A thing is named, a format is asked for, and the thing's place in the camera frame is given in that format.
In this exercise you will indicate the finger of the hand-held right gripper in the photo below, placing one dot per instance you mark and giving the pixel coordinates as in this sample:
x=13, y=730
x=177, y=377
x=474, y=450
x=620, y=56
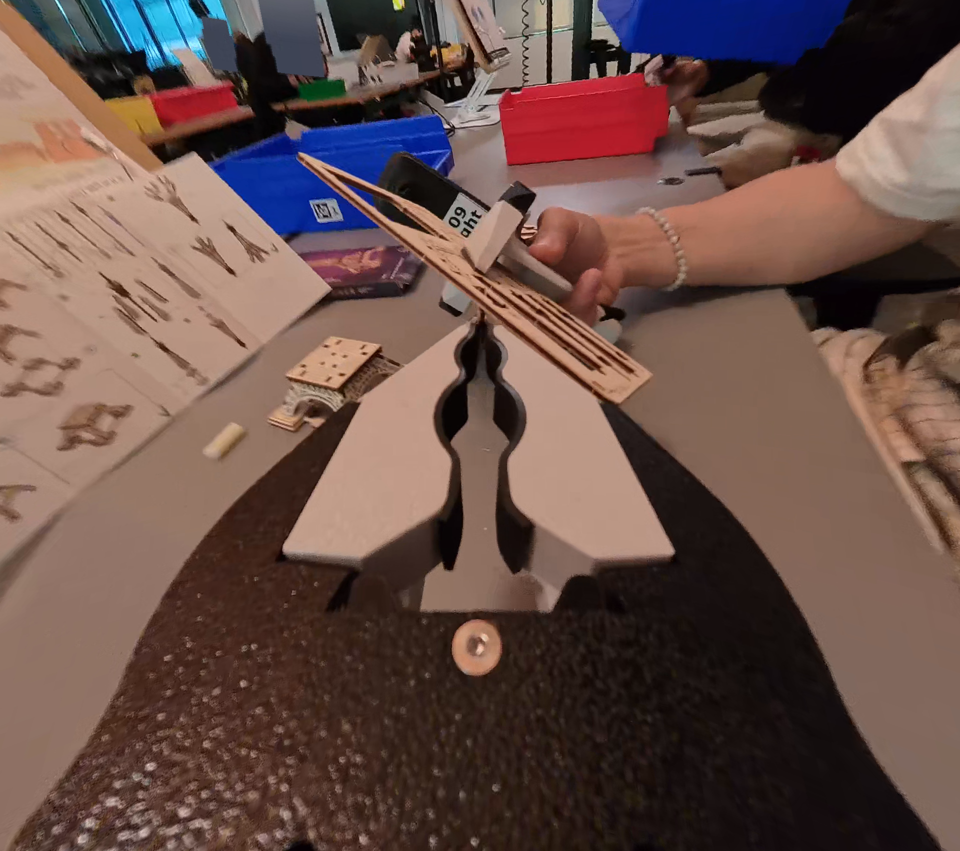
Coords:
x=459, y=297
x=493, y=236

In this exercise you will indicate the small white wax cylinder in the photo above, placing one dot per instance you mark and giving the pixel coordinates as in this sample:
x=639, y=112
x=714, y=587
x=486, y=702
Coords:
x=223, y=441

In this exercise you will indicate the wooden board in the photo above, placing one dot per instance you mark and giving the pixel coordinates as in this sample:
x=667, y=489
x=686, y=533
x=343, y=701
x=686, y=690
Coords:
x=75, y=87

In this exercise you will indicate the wooden puzzle sheet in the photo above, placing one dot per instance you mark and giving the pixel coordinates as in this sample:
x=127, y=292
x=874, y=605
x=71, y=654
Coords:
x=540, y=322

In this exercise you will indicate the black monitor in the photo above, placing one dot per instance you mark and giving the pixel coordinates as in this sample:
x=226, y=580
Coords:
x=367, y=3

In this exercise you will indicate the yellow plastic bin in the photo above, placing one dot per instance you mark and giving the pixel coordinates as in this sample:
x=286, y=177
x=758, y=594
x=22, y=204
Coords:
x=135, y=114

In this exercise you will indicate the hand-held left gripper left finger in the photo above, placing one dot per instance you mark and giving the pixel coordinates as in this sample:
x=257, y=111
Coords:
x=375, y=476

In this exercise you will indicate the blue bin with square tag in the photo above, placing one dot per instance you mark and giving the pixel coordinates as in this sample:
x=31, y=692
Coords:
x=352, y=176

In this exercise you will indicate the green plastic bin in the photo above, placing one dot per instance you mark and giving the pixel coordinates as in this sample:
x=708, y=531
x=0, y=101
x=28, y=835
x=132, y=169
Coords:
x=322, y=90

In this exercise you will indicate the paper instruction sheet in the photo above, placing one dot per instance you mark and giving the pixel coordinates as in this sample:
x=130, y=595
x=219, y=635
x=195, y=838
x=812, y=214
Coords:
x=97, y=281

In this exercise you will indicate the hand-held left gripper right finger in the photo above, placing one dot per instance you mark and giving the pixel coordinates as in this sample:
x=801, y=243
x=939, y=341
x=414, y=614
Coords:
x=585, y=491

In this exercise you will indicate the wooden tower base model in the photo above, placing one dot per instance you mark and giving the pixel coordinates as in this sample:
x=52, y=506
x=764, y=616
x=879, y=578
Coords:
x=330, y=371

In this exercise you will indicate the person's right forearm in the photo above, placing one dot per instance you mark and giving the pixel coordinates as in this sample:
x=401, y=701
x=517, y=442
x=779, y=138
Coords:
x=765, y=228

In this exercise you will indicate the person's right hand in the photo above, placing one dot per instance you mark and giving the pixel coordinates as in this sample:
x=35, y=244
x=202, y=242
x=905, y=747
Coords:
x=592, y=258

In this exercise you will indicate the purple puzzle box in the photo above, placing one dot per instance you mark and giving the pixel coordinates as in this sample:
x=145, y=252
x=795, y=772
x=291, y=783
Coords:
x=367, y=270

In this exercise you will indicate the white printed t-shirt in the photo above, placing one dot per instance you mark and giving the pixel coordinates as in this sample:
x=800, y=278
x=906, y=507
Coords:
x=900, y=153

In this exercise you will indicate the small red plastic bin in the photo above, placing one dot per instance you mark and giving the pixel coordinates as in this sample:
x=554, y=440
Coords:
x=195, y=105

